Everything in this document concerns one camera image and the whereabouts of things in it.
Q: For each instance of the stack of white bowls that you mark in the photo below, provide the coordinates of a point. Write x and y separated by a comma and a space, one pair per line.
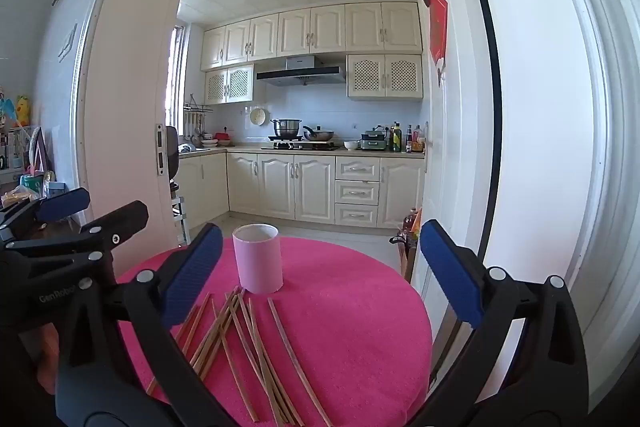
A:
209, 142

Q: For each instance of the orange packet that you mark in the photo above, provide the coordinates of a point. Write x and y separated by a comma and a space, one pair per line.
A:
416, 222

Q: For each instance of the cream upper wall cabinets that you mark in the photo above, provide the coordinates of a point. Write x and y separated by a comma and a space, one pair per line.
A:
310, 29

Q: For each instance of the white door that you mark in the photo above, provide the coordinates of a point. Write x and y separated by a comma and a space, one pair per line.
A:
465, 107

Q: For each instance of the metal storage rack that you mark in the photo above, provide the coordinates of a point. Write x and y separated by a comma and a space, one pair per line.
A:
181, 222

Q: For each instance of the range hood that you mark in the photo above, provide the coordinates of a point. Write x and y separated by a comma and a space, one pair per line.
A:
300, 73

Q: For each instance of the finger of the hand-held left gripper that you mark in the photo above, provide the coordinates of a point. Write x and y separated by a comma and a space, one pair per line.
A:
62, 203
122, 219

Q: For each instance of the yellow duck toy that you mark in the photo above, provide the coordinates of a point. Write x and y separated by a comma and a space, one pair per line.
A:
23, 111

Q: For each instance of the red dish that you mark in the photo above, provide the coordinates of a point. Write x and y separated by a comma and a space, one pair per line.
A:
223, 141

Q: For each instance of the pink cup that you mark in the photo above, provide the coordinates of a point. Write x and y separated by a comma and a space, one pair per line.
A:
257, 262

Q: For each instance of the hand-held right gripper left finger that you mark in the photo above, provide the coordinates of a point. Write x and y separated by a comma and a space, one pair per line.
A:
192, 277

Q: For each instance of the small lattice door cabinet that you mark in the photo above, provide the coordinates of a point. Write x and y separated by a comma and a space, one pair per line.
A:
229, 84

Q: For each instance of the round wall plate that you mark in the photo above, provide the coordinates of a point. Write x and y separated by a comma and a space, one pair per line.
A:
257, 116

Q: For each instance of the cream lower kitchen cabinets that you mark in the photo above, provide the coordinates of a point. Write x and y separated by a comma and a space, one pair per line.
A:
300, 187

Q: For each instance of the gas stove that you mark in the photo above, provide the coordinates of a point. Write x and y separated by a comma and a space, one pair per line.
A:
300, 146

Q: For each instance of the pink round table cover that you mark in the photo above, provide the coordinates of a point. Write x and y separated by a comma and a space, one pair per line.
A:
350, 332

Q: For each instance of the white bowl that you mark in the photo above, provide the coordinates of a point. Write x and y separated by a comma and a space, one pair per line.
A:
351, 145

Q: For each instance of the teal container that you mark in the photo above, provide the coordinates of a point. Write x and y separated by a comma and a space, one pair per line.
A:
31, 186

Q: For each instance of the wide lattice door cabinet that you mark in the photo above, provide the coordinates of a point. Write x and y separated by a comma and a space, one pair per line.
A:
385, 76

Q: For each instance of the dark sauce bottle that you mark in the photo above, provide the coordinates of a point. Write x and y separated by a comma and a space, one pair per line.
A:
409, 141

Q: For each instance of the metal door lock plate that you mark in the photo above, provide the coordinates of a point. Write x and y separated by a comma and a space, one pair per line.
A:
160, 152

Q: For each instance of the wok with lid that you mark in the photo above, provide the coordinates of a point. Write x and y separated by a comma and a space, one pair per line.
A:
320, 135

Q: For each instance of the black kitchen appliance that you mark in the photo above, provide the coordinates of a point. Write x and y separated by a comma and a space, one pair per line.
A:
172, 152

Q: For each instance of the hanging utensil rack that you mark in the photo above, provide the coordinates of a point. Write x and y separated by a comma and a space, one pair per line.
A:
195, 119

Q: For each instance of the bunch of wooden chopsticks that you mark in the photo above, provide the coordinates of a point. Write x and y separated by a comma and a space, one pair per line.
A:
216, 332

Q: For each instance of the red wall poster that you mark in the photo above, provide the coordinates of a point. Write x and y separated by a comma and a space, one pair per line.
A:
438, 29

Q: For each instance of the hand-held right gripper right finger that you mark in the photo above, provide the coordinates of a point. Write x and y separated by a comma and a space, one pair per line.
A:
450, 277

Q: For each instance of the green electric cooker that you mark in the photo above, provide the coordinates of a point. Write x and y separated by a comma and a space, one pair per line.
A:
374, 143

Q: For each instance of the steel stock pot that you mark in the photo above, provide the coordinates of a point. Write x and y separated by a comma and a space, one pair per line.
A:
286, 129

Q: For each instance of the kitchen window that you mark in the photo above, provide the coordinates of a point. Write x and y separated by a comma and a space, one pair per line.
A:
175, 77

